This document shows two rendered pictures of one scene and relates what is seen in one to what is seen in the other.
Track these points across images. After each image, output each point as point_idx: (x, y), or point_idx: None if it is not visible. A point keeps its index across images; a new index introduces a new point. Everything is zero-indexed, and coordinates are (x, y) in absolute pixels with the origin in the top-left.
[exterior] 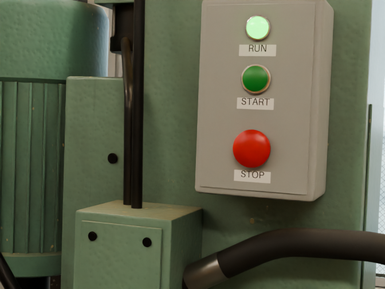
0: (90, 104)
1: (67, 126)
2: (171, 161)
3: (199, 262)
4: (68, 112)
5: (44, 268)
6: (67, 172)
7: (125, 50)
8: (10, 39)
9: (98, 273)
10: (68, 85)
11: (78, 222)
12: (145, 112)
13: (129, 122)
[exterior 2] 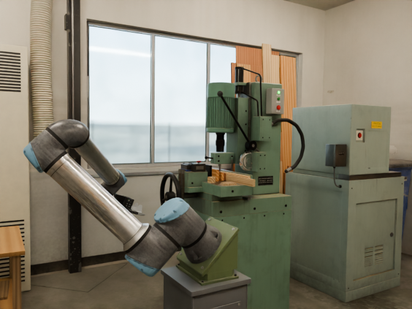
0: (242, 102)
1: (238, 105)
2: (260, 110)
3: None
4: (238, 103)
5: (233, 130)
6: (238, 113)
7: (246, 93)
8: (231, 90)
9: (263, 124)
10: (238, 99)
11: (260, 118)
12: (256, 103)
13: (258, 104)
